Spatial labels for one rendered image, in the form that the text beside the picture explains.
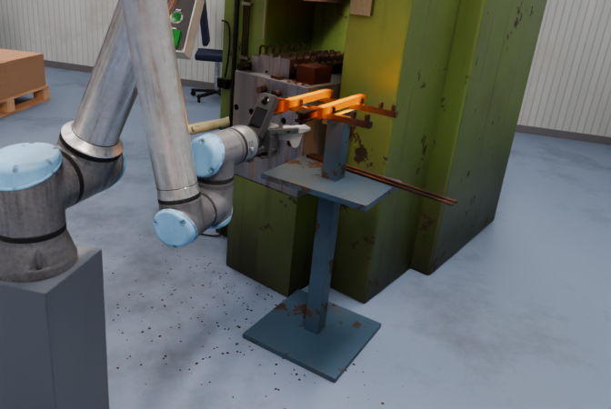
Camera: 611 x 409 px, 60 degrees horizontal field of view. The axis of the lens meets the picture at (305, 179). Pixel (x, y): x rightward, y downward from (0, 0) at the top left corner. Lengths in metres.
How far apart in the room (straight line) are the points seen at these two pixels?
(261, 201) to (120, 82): 1.12
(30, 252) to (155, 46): 0.55
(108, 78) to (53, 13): 5.96
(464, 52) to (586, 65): 3.80
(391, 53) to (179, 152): 1.13
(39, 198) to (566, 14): 5.37
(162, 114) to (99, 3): 5.83
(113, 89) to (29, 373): 0.69
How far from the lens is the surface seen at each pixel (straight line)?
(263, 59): 2.19
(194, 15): 2.37
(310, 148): 2.08
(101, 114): 1.32
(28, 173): 1.26
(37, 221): 1.30
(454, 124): 2.41
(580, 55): 6.06
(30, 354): 1.42
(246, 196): 2.30
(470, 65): 2.37
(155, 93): 1.06
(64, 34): 7.17
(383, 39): 2.03
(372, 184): 1.82
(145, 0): 1.06
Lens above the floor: 1.28
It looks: 21 degrees down
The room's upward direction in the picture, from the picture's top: 6 degrees clockwise
